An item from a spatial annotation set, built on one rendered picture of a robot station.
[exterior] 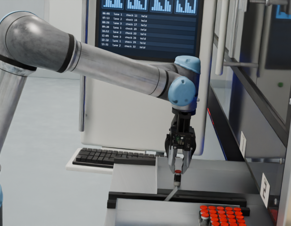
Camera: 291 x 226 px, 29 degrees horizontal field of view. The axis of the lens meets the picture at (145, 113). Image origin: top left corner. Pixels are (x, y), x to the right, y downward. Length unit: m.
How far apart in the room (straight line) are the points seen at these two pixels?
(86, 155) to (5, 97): 0.73
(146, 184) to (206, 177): 0.21
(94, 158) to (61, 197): 1.66
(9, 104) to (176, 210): 0.54
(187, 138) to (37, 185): 2.36
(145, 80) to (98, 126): 0.87
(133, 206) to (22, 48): 0.55
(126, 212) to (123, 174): 0.27
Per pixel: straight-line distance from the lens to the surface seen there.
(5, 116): 1.46
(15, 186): 3.89
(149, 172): 1.85
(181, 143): 1.66
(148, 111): 2.20
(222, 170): 1.91
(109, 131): 2.25
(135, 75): 1.39
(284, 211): 1.27
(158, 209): 1.58
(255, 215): 1.64
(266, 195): 1.43
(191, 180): 1.81
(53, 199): 3.69
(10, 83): 1.44
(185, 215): 1.58
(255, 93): 1.63
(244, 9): 1.59
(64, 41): 1.31
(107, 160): 2.07
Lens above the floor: 1.58
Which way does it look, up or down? 16 degrees down
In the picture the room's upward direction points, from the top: 4 degrees clockwise
